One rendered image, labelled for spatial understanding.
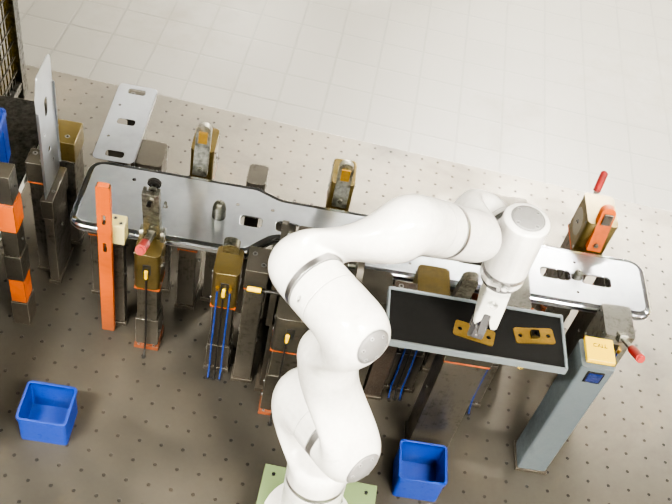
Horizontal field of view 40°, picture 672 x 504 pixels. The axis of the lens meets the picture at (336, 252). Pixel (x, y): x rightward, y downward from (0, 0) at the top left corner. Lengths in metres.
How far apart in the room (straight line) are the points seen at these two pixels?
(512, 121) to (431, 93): 0.39
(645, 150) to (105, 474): 3.06
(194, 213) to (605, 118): 2.74
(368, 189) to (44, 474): 1.23
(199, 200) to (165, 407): 0.49
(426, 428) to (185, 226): 0.72
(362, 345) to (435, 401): 0.77
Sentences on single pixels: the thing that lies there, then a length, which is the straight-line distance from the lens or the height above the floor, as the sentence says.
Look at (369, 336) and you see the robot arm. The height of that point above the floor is 1.58.
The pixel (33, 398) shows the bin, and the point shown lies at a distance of 2.21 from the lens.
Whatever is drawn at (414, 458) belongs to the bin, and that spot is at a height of 0.72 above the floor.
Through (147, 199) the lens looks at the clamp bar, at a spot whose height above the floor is 1.20.
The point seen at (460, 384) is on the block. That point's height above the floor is 1.01.
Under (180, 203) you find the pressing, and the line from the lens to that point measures 2.20.
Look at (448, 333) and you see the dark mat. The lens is 1.85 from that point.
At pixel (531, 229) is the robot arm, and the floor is 1.50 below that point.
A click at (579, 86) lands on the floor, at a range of 4.67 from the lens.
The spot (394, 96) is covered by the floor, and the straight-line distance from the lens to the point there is 4.23.
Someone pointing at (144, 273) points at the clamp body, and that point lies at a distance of 2.05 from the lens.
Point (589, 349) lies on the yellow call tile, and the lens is 1.94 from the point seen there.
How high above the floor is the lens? 2.59
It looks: 48 degrees down
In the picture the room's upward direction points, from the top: 14 degrees clockwise
